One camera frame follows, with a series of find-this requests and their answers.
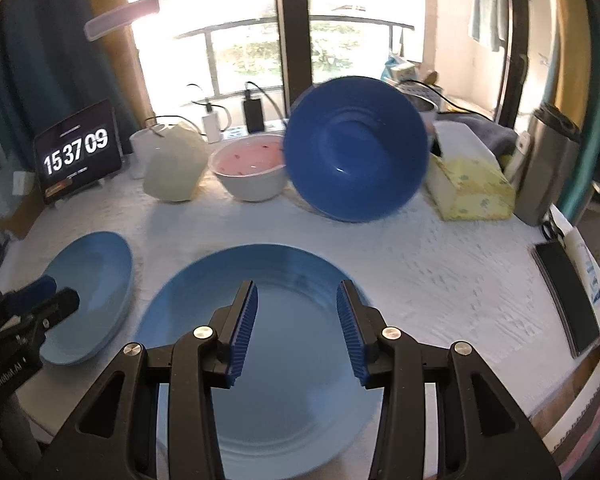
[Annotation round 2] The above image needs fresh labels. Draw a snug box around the white textured tablecloth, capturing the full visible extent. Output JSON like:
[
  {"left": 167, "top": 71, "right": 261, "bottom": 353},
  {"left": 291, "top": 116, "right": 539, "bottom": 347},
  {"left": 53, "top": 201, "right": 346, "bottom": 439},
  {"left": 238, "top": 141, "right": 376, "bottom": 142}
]
[{"left": 0, "top": 160, "right": 600, "bottom": 441}]

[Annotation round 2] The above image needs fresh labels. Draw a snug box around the black pot cable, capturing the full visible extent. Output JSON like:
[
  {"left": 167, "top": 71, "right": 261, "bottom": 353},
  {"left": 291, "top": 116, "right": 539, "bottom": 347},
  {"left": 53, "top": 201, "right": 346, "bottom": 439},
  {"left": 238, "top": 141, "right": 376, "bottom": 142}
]
[{"left": 243, "top": 80, "right": 287, "bottom": 97}]

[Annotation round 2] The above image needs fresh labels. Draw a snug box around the teal curtain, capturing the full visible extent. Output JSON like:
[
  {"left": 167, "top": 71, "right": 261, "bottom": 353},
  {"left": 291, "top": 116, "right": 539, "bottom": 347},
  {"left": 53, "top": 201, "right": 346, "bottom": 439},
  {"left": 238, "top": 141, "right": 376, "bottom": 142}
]
[{"left": 0, "top": 0, "right": 146, "bottom": 161}]

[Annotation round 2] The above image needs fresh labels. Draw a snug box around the tablet showing clock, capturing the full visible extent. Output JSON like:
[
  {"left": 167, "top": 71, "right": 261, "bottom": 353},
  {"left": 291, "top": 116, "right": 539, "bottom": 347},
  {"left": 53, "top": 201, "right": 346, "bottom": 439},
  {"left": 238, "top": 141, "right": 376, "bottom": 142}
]
[{"left": 33, "top": 98, "right": 123, "bottom": 205}]

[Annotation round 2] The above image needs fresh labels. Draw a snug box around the white desk lamp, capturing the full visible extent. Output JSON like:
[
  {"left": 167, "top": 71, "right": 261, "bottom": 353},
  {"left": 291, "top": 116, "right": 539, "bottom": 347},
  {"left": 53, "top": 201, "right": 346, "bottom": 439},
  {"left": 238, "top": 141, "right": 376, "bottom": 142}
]
[{"left": 84, "top": 0, "right": 181, "bottom": 179}]

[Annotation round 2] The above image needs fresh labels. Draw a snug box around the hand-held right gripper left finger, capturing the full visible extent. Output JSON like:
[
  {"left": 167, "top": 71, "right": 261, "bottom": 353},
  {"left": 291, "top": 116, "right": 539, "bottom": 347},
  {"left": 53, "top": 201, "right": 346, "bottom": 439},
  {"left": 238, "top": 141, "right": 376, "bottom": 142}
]
[{"left": 35, "top": 279, "right": 259, "bottom": 480}]

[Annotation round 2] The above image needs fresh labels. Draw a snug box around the hanging light blue towel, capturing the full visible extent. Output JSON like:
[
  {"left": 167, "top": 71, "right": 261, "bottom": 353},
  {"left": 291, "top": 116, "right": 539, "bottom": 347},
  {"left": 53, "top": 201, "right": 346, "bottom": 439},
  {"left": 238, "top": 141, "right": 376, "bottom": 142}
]
[{"left": 469, "top": 0, "right": 511, "bottom": 53}]

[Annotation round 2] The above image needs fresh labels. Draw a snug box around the black charger plug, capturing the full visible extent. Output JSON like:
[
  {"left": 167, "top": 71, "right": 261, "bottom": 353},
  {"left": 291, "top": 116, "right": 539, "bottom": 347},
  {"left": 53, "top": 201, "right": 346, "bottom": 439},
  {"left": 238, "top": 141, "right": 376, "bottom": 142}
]
[{"left": 243, "top": 91, "right": 265, "bottom": 133}]

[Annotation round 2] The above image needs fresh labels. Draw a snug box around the black charger cable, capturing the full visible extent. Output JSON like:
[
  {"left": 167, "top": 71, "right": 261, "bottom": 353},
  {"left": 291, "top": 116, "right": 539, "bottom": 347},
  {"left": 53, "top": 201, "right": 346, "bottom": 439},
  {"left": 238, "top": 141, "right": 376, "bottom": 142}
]
[{"left": 185, "top": 82, "right": 232, "bottom": 131}]

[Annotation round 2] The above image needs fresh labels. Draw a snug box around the yellow curtain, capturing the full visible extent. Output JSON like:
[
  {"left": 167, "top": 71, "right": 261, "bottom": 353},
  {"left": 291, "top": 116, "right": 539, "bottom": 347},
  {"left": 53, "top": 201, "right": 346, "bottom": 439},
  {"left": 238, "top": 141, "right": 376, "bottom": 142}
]
[{"left": 82, "top": 0, "right": 156, "bottom": 128}]

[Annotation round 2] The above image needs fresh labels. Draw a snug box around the pale green bowl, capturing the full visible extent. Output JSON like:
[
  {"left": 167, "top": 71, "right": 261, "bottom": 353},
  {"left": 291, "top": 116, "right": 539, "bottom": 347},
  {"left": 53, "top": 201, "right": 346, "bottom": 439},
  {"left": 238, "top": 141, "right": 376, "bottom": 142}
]
[{"left": 144, "top": 121, "right": 210, "bottom": 204}]

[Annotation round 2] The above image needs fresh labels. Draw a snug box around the grey folded cloth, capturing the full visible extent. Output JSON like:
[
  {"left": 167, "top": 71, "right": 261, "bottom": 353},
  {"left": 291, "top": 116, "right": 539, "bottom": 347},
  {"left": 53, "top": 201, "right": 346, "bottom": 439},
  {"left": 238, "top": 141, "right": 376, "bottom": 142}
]
[{"left": 460, "top": 115, "right": 518, "bottom": 157}]

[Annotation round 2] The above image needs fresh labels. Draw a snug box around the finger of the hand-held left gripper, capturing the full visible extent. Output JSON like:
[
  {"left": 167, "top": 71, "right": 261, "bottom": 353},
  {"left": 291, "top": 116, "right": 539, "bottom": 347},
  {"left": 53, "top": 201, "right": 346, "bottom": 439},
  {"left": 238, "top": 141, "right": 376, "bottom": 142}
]
[
  {"left": 21, "top": 286, "right": 81, "bottom": 332},
  {"left": 6, "top": 274, "right": 59, "bottom": 314}
]

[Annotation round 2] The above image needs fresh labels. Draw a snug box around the white power strip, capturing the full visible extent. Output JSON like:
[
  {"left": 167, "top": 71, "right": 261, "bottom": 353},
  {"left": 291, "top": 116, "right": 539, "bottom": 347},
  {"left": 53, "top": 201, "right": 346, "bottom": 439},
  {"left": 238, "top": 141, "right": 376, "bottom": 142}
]
[{"left": 220, "top": 120, "right": 288, "bottom": 142}]

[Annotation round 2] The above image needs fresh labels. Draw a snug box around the steel thermos bottle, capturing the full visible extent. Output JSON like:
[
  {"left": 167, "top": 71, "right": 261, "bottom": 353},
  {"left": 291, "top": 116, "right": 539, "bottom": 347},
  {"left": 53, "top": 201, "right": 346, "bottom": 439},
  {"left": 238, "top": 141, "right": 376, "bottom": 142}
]
[{"left": 512, "top": 102, "right": 583, "bottom": 227}]

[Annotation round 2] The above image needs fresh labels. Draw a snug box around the yellow tissue pack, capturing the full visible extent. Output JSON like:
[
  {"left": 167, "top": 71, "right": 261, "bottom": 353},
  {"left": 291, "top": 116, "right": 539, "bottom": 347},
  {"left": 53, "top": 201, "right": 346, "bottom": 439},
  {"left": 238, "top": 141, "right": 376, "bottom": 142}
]
[{"left": 425, "top": 154, "right": 517, "bottom": 222}]

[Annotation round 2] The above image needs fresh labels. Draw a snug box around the small light blue plate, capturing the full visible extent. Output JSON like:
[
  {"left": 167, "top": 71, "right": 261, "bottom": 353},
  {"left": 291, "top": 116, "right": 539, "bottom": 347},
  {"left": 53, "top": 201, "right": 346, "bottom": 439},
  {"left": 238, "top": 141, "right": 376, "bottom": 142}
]
[{"left": 39, "top": 231, "right": 134, "bottom": 366}]

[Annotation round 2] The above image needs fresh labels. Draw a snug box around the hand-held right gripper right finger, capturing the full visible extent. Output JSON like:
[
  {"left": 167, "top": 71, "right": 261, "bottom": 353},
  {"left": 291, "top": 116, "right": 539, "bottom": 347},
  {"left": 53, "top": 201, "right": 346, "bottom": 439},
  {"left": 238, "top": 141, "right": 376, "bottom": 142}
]
[{"left": 336, "top": 279, "right": 563, "bottom": 480}]

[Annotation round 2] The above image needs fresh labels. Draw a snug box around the large light blue plate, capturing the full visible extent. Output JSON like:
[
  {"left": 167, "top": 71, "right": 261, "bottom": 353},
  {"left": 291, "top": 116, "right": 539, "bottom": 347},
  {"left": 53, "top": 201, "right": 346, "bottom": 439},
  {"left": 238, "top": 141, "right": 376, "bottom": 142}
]
[{"left": 132, "top": 244, "right": 386, "bottom": 471}]

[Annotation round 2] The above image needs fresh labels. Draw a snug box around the white charger plug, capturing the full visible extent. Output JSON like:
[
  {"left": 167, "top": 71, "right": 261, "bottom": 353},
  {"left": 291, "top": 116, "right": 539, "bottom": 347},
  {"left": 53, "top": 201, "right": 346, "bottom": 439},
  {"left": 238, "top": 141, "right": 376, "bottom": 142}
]
[{"left": 201, "top": 105, "right": 222, "bottom": 143}]

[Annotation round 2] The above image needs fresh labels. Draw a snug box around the black smartphone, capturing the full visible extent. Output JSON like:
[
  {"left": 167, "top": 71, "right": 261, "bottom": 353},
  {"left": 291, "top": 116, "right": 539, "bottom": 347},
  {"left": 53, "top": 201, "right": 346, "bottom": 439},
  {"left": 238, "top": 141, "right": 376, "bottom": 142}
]
[{"left": 532, "top": 241, "right": 600, "bottom": 358}]

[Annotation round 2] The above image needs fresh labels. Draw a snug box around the pink strawberry print bowl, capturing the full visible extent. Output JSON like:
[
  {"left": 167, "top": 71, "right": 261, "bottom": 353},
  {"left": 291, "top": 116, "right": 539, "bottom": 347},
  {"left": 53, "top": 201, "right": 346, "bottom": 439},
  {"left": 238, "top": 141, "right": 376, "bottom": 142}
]
[{"left": 208, "top": 134, "right": 287, "bottom": 203}]

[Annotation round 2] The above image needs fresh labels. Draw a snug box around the brown cardboard box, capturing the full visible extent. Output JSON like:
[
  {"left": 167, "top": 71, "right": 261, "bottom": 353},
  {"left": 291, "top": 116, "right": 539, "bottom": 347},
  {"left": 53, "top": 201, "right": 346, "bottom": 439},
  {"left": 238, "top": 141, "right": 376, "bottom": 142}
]
[{"left": 0, "top": 160, "right": 46, "bottom": 239}]

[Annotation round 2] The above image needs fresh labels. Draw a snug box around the black sliding door frame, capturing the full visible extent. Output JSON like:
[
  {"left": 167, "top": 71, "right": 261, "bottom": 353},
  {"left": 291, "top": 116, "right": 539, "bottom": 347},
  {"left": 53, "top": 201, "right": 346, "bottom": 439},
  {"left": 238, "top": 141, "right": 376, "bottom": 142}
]
[{"left": 272, "top": 0, "right": 313, "bottom": 106}]

